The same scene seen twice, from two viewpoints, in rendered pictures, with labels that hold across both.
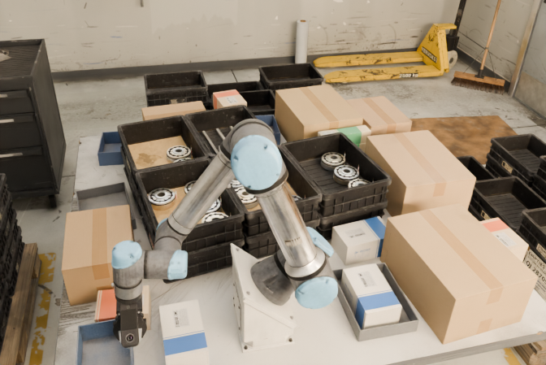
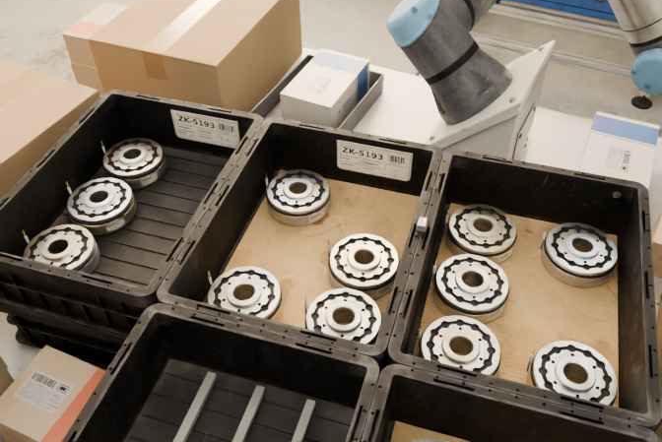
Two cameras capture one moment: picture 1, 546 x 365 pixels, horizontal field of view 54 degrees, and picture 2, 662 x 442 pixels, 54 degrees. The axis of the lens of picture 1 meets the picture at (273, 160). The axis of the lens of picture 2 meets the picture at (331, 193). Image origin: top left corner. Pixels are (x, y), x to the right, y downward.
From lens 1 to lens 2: 2.25 m
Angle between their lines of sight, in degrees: 95
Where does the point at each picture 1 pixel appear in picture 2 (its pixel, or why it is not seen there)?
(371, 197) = (155, 130)
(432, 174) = (18, 87)
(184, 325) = (616, 148)
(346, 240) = not seen: hidden behind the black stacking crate
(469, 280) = not seen: outside the picture
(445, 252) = (227, 7)
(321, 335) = (417, 114)
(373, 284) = (319, 77)
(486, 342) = not seen: hidden behind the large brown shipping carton
